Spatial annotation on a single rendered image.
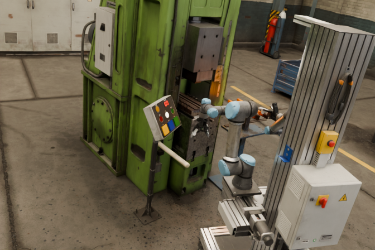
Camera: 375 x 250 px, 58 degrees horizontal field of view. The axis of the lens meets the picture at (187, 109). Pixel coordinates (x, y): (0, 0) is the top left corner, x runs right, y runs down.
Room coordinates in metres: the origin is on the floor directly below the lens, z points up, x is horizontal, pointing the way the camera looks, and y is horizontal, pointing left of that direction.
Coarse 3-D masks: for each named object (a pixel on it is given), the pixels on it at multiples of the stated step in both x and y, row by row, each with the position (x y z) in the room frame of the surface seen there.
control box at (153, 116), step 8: (168, 96) 2.65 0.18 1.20; (152, 104) 2.45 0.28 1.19; (160, 104) 2.50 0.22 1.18; (152, 112) 2.37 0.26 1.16; (160, 112) 2.45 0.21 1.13; (168, 112) 2.54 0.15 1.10; (176, 112) 2.65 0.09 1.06; (152, 120) 2.37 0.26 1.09; (168, 120) 2.49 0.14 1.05; (152, 128) 2.36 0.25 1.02; (160, 128) 2.35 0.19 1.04; (168, 128) 2.44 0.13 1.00; (160, 136) 2.34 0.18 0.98
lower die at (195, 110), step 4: (180, 92) 3.34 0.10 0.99; (180, 96) 3.20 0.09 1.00; (184, 96) 3.22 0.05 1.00; (188, 96) 3.26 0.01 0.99; (184, 100) 3.12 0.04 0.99; (188, 100) 3.11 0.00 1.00; (196, 100) 3.17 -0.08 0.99; (180, 104) 3.04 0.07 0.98; (188, 104) 3.04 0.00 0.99; (192, 104) 3.05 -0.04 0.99; (200, 104) 3.08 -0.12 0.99; (184, 108) 2.99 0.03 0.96; (188, 108) 2.96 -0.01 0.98; (192, 108) 2.98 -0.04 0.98; (196, 108) 2.97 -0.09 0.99; (188, 112) 2.95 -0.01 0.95; (192, 112) 2.92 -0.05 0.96; (196, 112) 2.96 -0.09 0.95
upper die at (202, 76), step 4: (184, 72) 3.04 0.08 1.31; (188, 72) 3.00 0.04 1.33; (192, 72) 2.97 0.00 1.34; (196, 72) 2.92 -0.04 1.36; (200, 72) 2.94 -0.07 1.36; (204, 72) 2.98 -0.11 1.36; (208, 72) 3.01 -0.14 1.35; (212, 72) 3.05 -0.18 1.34; (188, 76) 3.00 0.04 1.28; (192, 76) 2.96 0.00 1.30; (196, 76) 2.92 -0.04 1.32; (200, 76) 2.95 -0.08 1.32; (204, 76) 2.98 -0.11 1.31; (208, 76) 3.02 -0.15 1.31; (196, 80) 2.92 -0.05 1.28; (200, 80) 2.96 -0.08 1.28; (204, 80) 2.99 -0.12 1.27
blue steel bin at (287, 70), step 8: (280, 64) 6.76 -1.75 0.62; (288, 64) 6.63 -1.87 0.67; (296, 64) 7.16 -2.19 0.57; (280, 72) 6.75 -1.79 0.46; (288, 72) 6.61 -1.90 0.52; (296, 72) 6.46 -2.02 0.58; (280, 80) 6.71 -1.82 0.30; (288, 80) 6.57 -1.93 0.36; (272, 88) 6.79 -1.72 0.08; (280, 88) 6.65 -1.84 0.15; (288, 88) 6.53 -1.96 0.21
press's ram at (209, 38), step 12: (192, 24) 3.00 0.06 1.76; (204, 24) 3.10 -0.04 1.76; (192, 36) 2.94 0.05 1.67; (204, 36) 2.94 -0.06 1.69; (216, 36) 3.04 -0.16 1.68; (192, 48) 2.92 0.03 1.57; (204, 48) 2.95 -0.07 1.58; (216, 48) 3.05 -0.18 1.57; (192, 60) 2.91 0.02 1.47; (204, 60) 2.96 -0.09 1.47; (216, 60) 3.07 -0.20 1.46
